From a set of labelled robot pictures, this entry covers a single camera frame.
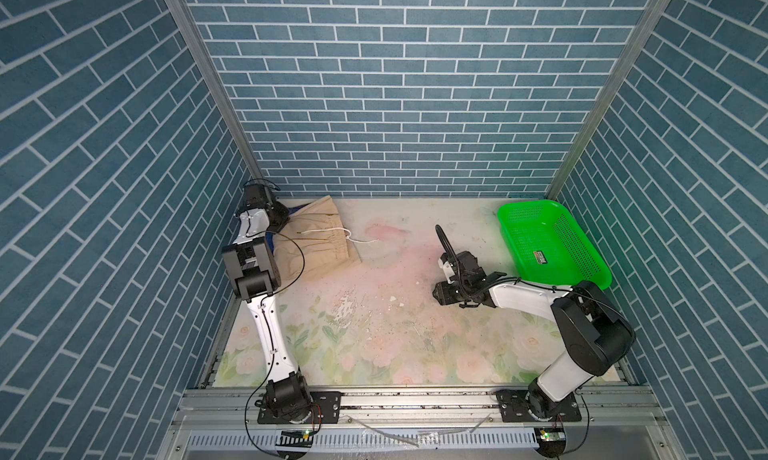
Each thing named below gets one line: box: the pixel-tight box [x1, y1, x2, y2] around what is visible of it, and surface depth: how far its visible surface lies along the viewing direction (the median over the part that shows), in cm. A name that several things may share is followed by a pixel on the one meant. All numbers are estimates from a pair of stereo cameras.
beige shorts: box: [274, 195, 362, 282], surface depth 101 cm
